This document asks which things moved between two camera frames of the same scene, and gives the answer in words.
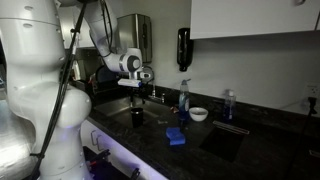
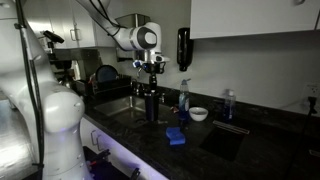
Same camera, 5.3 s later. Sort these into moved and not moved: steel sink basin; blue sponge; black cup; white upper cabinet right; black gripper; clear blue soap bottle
Moved: black gripper; black cup
Not moved: white upper cabinet right; blue sponge; steel sink basin; clear blue soap bottle
